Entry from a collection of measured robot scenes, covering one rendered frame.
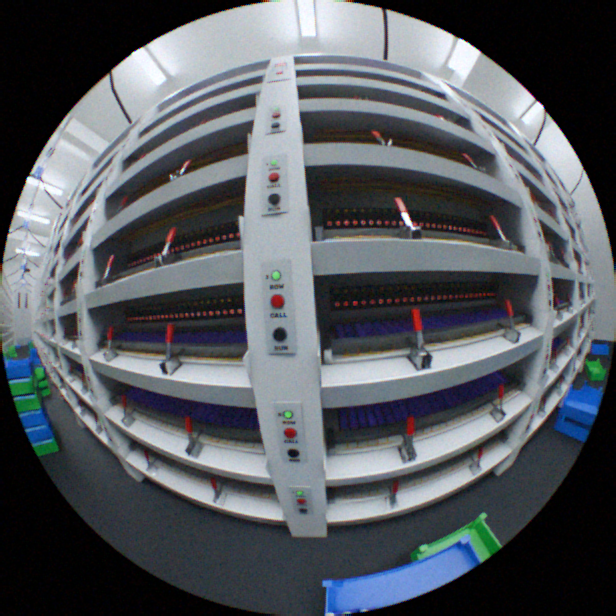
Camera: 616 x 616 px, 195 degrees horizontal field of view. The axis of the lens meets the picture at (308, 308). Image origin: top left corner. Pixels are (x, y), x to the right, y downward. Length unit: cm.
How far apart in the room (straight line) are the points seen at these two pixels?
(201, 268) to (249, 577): 72
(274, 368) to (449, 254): 31
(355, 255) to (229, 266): 18
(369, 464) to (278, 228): 43
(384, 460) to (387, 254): 36
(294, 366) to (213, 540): 62
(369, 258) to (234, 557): 77
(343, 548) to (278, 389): 53
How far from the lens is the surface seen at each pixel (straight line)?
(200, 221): 62
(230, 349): 34
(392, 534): 68
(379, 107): 54
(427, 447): 44
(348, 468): 38
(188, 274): 32
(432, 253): 30
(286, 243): 25
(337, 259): 25
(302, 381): 25
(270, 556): 65
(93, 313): 75
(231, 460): 43
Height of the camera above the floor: 62
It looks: 1 degrees up
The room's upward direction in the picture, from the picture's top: 4 degrees counter-clockwise
